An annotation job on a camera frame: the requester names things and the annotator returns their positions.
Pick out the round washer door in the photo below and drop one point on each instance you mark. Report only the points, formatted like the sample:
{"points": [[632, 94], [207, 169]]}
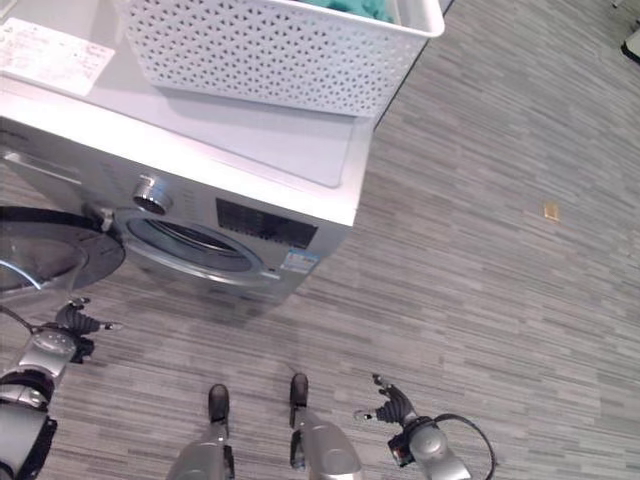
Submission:
{"points": [[45, 247]]}

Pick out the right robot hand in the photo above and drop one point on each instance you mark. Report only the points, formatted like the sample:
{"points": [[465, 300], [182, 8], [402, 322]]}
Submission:
{"points": [[392, 404]]}

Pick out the blue energy label sticker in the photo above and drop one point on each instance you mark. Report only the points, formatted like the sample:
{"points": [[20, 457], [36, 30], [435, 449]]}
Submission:
{"points": [[299, 262]]}

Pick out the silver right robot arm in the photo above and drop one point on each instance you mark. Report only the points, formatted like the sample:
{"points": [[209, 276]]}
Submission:
{"points": [[430, 447]]}

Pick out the silver washer control dial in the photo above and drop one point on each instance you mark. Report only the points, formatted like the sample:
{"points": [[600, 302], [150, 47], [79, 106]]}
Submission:
{"points": [[151, 194]]}

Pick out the white instruction sheet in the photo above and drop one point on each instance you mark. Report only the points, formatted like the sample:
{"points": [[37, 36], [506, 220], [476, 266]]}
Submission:
{"points": [[47, 56]]}

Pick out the silver front-load washing machine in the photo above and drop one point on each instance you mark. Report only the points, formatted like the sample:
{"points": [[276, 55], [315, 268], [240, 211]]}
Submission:
{"points": [[210, 165]]}

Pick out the teal laundry cloth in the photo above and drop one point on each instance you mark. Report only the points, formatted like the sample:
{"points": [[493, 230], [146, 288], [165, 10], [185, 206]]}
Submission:
{"points": [[360, 8]]}

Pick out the brass floor socket plate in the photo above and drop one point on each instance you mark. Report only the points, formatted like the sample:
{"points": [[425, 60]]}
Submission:
{"points": [[551, 212]]}

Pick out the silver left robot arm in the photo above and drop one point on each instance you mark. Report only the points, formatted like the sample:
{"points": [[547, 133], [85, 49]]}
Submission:
{"points": [[27, 400]]}

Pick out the black furniture base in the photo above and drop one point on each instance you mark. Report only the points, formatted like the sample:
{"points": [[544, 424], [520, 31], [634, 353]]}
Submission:
{"points": [[631, 40]]}

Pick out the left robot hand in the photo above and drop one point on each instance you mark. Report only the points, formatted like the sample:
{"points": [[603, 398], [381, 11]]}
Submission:
{"points": [[79, 321]]}

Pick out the silver left robot leg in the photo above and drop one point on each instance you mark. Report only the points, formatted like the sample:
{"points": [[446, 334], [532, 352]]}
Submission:
{"points": [[207, 440]]}

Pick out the white perforated laundry basket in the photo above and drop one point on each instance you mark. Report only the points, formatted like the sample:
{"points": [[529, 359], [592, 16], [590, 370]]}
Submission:
{"points": [[270, 55]]}

